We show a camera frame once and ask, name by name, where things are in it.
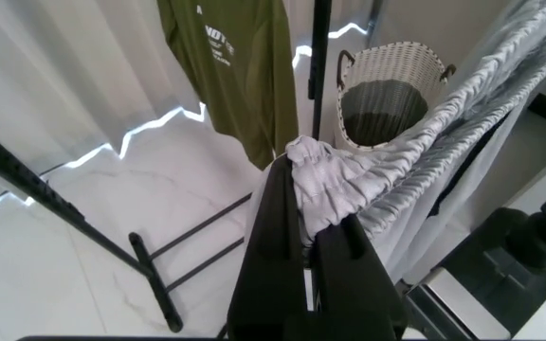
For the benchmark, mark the green long-sleeved shirt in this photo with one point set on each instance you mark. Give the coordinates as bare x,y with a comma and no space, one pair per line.
244,95

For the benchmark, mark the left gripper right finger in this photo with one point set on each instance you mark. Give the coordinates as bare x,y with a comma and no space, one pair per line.
353,293

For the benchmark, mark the white laundry basket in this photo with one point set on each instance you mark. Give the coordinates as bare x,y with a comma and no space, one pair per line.
396,61

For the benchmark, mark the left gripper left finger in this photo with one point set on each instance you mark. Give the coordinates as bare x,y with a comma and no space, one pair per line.
268,274

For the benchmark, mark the black clothes rack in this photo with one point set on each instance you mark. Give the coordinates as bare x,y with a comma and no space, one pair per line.
17,173

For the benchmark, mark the pale grey shorts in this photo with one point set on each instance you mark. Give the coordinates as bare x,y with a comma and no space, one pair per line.
339,184

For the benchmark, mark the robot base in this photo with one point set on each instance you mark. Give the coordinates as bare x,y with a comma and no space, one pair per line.
467,308

